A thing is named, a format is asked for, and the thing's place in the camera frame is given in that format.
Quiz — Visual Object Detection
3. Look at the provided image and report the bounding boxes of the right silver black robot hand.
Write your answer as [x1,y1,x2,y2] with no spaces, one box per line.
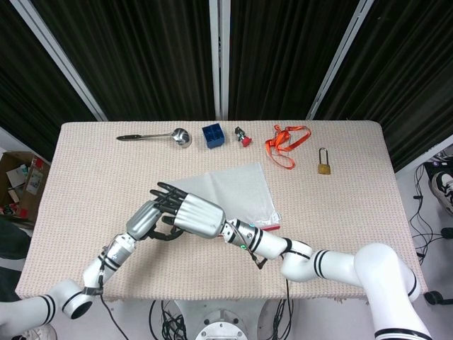
[149,182,227,239]

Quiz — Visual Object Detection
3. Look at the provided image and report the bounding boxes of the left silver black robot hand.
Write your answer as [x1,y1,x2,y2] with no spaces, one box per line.
[126,199,185,242]

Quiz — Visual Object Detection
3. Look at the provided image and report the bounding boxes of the white mesh zip bag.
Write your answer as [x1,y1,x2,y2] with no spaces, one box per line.
[166,161,283,232]

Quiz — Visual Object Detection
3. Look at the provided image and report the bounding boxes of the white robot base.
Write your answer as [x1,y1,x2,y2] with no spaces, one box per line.
[173,299,280,340]

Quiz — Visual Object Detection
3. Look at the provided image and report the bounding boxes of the beige waffle tablecloth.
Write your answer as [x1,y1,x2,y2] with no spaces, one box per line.
[14,120,429,304]

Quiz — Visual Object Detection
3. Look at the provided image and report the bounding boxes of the blue plastic compartment box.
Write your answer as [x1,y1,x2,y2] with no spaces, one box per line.
[201,123,227,150]

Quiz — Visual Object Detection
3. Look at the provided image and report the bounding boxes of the red emergency stop button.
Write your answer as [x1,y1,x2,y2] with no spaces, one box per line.
[234,126,253,148]

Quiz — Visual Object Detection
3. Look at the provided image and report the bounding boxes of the brown cardboard box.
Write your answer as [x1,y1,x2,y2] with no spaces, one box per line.
[0,151,51,223]

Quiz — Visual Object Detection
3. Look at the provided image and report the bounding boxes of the brass padlock long shackle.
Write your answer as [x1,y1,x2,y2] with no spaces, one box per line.
[316,147,333,176]

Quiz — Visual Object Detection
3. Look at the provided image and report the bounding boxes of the black pleated curtain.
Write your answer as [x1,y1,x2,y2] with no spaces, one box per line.
[0,0,453,171]

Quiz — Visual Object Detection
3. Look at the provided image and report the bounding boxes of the black and white sneaker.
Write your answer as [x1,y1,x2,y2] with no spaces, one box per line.
[430,171,453,217]

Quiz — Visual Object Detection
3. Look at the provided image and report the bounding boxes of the steel ladle black handle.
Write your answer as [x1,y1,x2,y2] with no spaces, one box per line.
[115,127,193,148]

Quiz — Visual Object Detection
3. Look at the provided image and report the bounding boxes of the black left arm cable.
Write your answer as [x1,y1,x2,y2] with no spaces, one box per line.
[98,254,130,340]

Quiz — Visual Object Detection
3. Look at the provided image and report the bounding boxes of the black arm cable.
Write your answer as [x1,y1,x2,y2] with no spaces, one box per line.
[98,254,130,340]
[243,226,295,340]

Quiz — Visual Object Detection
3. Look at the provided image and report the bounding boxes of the black cable bundle under table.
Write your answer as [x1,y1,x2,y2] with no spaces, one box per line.
[148,299,188,340]

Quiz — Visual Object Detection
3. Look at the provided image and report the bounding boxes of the orange lanyard strap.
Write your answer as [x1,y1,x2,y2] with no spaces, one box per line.
[265,124,313,169]

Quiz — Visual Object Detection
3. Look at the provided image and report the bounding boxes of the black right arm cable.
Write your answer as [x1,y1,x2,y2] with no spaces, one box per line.
[243,226,295,340]

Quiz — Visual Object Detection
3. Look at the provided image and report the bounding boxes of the white metal frame post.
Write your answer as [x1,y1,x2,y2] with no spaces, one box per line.
[8,0,108,122]
[208,0,231,120]
[306,0,376,120]

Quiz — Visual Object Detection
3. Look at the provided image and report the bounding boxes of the black floor cables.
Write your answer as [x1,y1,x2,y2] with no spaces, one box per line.
[408,152,453,265]

